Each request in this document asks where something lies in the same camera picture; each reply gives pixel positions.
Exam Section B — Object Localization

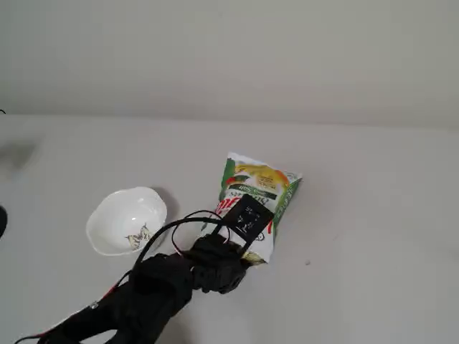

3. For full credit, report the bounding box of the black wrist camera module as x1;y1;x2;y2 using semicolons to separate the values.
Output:
211;193;275;254

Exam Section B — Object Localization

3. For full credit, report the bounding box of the veggie straw snack packet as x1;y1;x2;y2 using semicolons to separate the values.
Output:
202;151;303;266

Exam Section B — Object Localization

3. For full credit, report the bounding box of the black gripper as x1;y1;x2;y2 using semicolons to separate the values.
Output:
189;234;250;295

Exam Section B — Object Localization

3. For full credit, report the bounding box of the thin red black wire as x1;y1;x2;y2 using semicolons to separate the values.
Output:
171;211;225;257

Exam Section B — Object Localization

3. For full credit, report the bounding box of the white ceramic bowl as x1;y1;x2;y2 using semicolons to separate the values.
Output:
85;186;169;257

